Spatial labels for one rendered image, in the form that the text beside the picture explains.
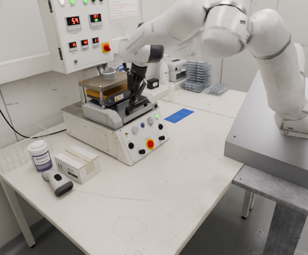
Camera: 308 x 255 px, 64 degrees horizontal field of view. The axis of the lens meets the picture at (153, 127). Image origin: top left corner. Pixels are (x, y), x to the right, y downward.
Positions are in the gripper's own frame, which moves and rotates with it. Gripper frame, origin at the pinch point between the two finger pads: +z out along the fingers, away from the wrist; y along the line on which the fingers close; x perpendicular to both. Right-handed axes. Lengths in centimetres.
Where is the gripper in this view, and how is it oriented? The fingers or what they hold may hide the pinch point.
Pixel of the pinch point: (132, 98)
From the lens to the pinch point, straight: 128.4
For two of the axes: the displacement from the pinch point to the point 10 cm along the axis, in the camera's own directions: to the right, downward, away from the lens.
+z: -2.2, 7.3, 6.4
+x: 6.4, -3.9, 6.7
